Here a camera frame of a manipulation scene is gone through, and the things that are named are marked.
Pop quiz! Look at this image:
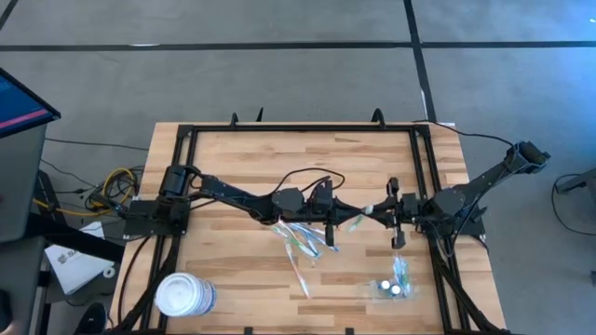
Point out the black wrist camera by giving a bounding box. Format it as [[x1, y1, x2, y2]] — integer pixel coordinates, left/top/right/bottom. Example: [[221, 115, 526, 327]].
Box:
[[400, 194, 420, 218], [309, 185, 327, 210]]

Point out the grey cabinet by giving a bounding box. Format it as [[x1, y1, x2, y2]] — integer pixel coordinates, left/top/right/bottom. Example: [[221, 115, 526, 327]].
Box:
[[0, 124, 47, 244]]

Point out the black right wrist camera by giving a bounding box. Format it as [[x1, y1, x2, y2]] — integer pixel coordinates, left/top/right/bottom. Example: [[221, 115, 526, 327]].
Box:
[[400, 194, 420, 218]]

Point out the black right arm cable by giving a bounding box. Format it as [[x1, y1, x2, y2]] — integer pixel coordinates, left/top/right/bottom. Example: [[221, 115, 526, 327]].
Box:
[[412, 119, 518, 150]]

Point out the grey metal stand foot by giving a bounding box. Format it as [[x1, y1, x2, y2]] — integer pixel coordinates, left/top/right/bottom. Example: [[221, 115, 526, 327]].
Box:
[[556, 167, 596, 194]]

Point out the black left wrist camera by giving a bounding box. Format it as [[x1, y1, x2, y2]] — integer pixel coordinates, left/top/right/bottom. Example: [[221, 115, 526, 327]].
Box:
[[309, 185, 327, 210]]

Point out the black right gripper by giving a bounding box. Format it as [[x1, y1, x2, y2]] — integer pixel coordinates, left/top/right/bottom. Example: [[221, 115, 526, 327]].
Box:
[[366, 176, 424, 251]]

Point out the tangled yellow cable bundle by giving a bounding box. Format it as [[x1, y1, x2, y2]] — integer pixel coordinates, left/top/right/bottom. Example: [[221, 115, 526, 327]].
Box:
[[33, 166, 137, 219]]

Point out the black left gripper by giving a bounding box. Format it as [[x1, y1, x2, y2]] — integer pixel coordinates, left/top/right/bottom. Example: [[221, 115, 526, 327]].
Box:
[[305, 178, 370, 248]]

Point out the white booklet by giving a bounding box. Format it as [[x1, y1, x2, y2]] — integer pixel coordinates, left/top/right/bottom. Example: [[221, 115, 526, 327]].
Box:
[[44, 221, 115, 296]]

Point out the black floor cable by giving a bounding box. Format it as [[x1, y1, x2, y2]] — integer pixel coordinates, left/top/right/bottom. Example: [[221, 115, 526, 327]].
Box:
[[551, 172, 596, 236], [44, 137, 150, 153]]

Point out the dark blue screen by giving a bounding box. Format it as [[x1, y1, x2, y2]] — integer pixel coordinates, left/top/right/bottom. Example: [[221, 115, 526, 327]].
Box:
[[0, 67, 62, 140]]

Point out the blue wrapped toothbrush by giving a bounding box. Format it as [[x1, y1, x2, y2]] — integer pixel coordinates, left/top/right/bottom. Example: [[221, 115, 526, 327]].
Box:
[[297, 222, 341, 255]]

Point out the white blue wipes canister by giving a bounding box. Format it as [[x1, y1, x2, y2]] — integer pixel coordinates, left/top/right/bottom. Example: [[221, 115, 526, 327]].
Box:
[[154, 272, 218, 318]]

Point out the black rounded object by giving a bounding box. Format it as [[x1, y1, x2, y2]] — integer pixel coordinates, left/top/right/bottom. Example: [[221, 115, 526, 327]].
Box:
[[73, 301, 109, 335]]

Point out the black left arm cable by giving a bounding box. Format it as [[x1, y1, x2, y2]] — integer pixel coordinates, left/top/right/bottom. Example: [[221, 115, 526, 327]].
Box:
[[274, 167, 347, 194]]

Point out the green toothbrush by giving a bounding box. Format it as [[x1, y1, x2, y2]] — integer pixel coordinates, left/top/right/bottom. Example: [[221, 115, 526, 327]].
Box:
[[400, 256, 413, 298], [347, 205, 374, 233]]

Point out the black stand leg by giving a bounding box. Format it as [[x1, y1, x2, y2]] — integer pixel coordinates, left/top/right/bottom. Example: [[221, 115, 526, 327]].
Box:
[[25, 169, 126, 264]]

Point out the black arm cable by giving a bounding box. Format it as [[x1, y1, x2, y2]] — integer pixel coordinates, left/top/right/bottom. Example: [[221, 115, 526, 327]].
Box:
[[274, 167, 347, 194], [412, 119, 518, 150]]

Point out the black aluminium table frame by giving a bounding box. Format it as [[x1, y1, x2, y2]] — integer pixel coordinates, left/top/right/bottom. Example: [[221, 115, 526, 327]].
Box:
[[109, 121, 513, 335]]

